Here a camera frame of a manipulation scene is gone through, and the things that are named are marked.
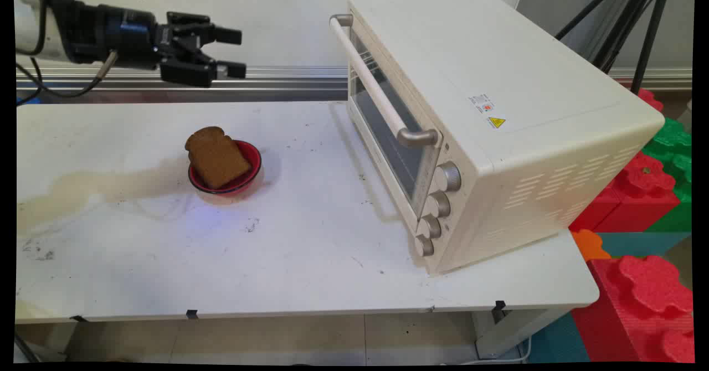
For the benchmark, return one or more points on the large silver oven knob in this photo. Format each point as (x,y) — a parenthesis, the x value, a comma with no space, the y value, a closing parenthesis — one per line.
(450,176)

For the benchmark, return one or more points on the brown bread slice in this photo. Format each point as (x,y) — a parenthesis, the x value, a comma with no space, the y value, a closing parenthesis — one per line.
(217,158)

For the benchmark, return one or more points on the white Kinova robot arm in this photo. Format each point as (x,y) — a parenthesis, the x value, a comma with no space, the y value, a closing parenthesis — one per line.
(33,27)

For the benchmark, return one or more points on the red bowl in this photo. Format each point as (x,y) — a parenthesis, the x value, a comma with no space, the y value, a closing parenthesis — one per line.
(252,163)

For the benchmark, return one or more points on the orange foam block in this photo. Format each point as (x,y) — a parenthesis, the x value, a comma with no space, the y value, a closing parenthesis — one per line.
(591,245)

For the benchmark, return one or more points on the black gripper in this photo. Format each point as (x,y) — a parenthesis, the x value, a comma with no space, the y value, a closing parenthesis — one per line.
(176,44)

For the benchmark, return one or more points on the yellow warning sticker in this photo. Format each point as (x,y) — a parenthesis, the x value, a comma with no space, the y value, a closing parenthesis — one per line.
(496,122)

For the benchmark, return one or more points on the large red foam block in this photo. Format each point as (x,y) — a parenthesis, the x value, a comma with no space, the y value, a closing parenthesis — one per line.
(637,310)

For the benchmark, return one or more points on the teal foam block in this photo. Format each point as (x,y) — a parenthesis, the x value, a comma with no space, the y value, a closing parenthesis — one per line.
(642,243)

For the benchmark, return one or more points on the teal foam floor mat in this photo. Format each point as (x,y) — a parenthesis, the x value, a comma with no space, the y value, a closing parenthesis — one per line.
(556,343)

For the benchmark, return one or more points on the cream toaster oven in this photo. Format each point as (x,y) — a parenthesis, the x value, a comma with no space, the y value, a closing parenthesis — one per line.
(498,55)

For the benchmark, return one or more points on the white label sticker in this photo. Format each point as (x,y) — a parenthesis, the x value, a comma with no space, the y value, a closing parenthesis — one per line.
(482,104)

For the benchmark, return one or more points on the green foam block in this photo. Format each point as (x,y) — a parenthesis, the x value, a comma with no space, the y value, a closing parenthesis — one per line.
(673,144)

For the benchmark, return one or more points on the small red foam block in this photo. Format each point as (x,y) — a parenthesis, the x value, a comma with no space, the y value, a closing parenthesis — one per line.
(649,99)

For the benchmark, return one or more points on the white table leg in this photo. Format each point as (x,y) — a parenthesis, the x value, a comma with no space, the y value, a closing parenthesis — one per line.
(515,329)

